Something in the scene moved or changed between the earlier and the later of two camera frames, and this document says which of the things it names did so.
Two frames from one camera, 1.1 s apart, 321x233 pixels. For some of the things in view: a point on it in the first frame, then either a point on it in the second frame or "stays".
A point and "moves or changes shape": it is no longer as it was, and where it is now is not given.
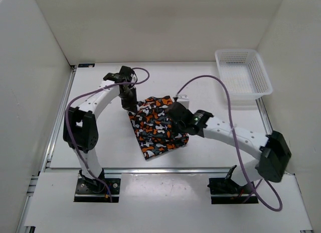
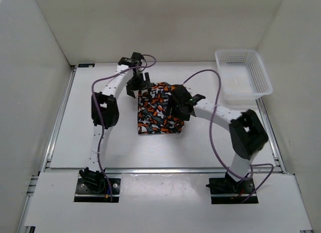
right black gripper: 174,125 -> 172,102
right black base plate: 225,190 stays
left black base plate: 93,190 stays
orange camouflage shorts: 153,131 moves or changes shape
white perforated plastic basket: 244,76 stays
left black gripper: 132,106 -> 144,85
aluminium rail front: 143,169 stays
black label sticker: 82,65 stays
